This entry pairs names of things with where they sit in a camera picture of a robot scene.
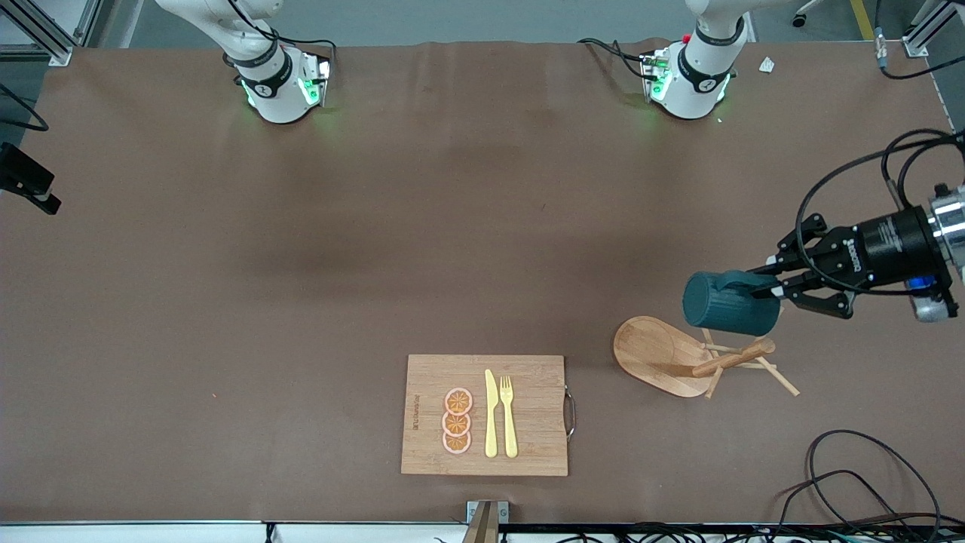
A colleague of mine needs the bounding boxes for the dark green cup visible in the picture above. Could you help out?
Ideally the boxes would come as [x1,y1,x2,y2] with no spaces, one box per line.
[682,271,782,338]

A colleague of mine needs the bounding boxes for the wooden cup rack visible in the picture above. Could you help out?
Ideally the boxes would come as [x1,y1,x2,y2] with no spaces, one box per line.
[612,304,801,399]

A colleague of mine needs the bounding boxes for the bamboo cutting board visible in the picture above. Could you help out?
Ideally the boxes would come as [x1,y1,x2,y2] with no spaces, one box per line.
[400,354,577,477]

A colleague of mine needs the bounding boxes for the yellow plastic fork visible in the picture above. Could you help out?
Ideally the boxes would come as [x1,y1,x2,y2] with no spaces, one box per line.
[500,375,519,459]

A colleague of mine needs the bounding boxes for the yellow plastic knife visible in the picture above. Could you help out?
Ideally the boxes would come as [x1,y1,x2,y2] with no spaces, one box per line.
[484,369,499,459]

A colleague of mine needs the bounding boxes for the brown table cover sheet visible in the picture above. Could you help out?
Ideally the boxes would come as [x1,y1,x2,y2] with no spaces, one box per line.
[0,38,965,525]

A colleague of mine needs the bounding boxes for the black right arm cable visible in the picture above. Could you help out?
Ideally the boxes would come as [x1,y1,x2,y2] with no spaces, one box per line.
[0,83,51,133]

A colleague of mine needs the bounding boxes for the black looped cable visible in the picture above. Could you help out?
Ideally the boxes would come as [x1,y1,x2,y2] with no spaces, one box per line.
[807,430,943,532]
[773,469,905,543]

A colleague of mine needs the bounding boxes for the aluminium frame profile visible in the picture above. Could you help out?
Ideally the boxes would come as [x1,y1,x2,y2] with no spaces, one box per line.
[901,0,965,58]
[0,0,103,67]

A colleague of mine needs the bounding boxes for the black base cable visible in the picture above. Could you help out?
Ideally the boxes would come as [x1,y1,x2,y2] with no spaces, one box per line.
[577,38,655,80]

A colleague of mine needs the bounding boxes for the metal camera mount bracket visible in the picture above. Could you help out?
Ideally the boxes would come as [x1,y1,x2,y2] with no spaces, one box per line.
[461,500,510,543]

